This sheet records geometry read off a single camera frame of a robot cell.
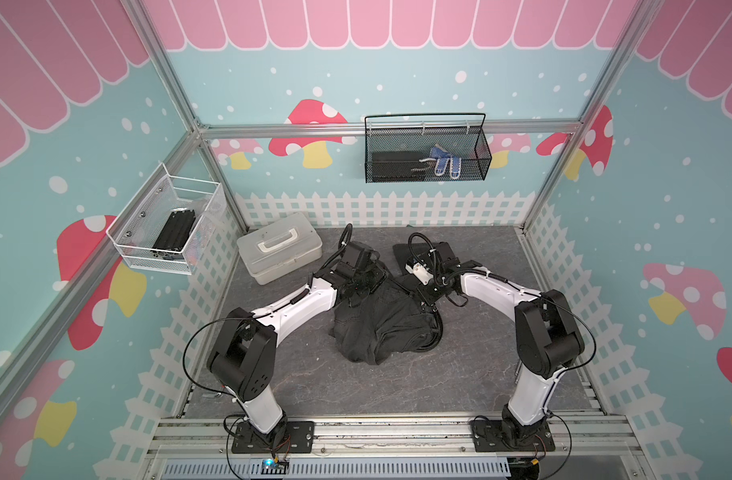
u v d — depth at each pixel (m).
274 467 0.73
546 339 0.49
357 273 0.69
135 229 0.66
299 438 0.74
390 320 0.87
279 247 0.99
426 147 0.94
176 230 0.71
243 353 0.46
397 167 0.87
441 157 0.88
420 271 0.87
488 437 0.73
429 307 0.94
